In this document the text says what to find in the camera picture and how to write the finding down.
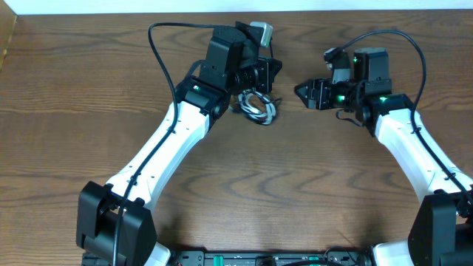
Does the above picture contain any black camera cable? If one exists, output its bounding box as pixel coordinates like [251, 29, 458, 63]
[112, 21, 222, 266]
[339, 29, 473, 208]

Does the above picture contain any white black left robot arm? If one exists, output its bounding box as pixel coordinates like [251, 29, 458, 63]
[76, 21, 282, 265]

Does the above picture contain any black left camera cable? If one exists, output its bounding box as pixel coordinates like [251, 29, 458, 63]
[112, 21, 222, 266]

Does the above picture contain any black USB cable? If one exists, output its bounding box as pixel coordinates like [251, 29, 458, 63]
[228, 88, 284, 126]

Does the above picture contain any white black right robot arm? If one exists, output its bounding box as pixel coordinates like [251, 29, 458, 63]
[294, 47, 472, 265]

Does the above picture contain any black right camera cable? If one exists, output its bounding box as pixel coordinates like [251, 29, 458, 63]
[339, 29, 473, 208]

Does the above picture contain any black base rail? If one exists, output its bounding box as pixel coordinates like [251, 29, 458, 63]
[167, 250, 372, 266]

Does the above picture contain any white USB cable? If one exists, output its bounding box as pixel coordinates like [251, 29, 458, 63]
[237, 90, 277, 126]

